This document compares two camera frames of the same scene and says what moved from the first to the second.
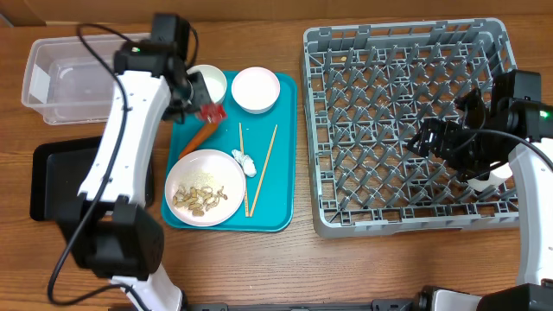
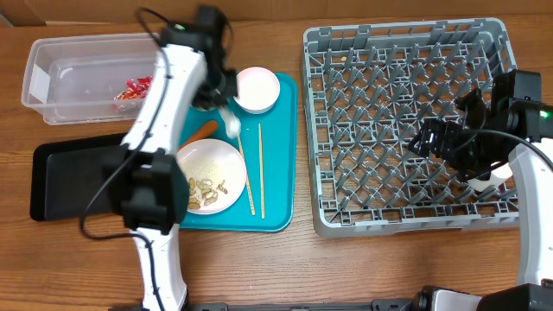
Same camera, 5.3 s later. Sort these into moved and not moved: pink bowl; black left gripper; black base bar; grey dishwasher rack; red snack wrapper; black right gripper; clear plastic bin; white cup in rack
Moved: red snack wrapper; black left gripper
Not moved: clear plastic bin; black base bar; white cup in rack; pink bowl; black right gripper; grey dishwasher rack
